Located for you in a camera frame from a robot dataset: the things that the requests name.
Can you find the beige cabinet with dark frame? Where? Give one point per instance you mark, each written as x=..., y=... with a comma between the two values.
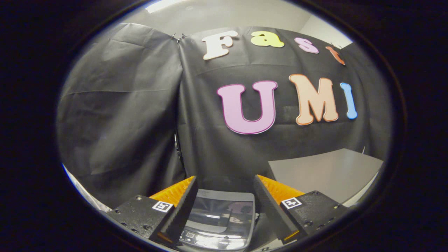
x=325, y=171

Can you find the grey washing machine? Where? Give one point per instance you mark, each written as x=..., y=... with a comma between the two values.
x=220, y=217

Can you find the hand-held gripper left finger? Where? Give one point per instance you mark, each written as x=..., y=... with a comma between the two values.
x=182, y=206

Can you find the black backdrop cloth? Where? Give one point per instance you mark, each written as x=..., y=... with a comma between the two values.
x=122, y=105

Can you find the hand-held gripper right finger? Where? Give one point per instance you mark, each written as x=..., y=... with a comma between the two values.
x=267, y=206

